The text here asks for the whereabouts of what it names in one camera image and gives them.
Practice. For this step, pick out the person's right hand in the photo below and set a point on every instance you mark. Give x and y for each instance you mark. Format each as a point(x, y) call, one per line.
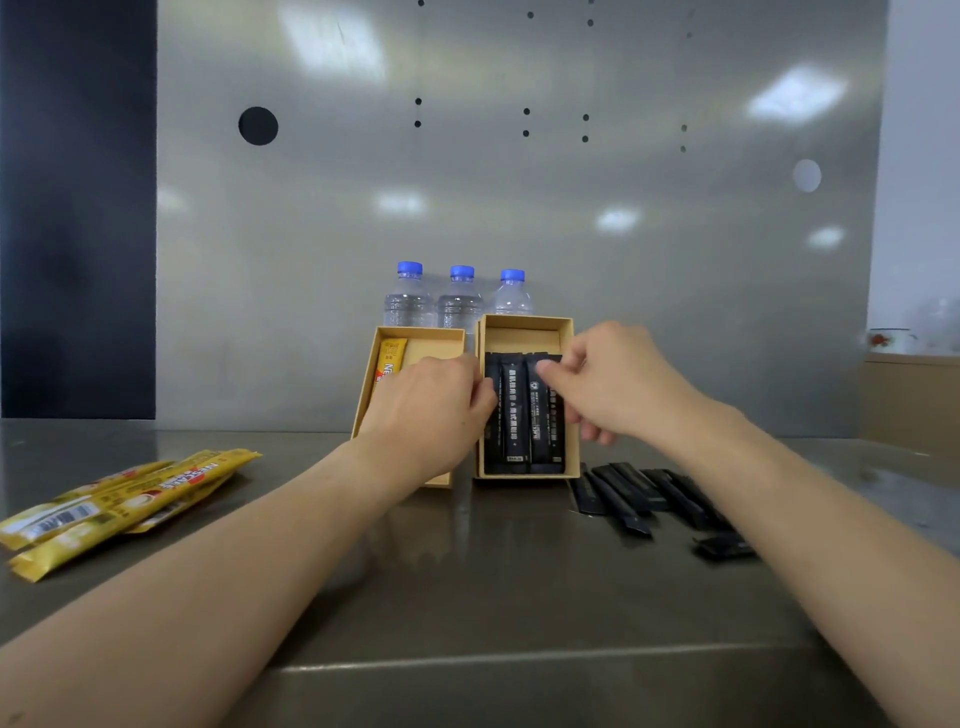
point(630, 382)

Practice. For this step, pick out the person's left hand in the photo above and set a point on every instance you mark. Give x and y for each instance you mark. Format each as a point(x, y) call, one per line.
point(424, 420)

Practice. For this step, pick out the person's left thumb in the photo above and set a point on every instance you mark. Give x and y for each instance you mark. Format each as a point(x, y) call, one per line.
point(484, 405)

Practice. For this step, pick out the person's right fingers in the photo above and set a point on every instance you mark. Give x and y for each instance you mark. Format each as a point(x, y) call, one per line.
point(577, 360)

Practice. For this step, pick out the black stick sachet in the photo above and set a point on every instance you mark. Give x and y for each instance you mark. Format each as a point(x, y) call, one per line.
point(516, 420)
point(491, 450)
point(547, 439)

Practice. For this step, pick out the person's left forearm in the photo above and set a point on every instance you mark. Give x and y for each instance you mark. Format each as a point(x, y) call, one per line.
point(195, 592)

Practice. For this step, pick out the person's right forearm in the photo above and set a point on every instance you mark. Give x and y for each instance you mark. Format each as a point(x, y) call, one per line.
point(810, 555)

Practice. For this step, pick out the small brown cardboard box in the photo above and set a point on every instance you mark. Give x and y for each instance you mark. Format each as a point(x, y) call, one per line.
point(424, 343)
point(525, 334)

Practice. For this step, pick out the clear water bottle blue cap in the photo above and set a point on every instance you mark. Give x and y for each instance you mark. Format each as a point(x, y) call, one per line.
point(460, 304)
point(409, 304)
point(513, 298)

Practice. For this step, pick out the yellow stick sachet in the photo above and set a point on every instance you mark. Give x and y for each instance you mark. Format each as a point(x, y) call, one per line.
point(90, 486)
point(176, 510)
point(52, 519)
point(390, 358)
point(135, 506)

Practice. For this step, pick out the pile of black sachets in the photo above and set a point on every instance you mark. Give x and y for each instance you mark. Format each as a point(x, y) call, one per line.
point(645, 499)

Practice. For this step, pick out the white flower print mug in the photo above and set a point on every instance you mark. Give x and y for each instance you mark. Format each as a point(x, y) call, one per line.
point(889, 341)

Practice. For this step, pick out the large brown box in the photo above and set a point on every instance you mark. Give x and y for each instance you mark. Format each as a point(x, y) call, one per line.
point(911, 401)

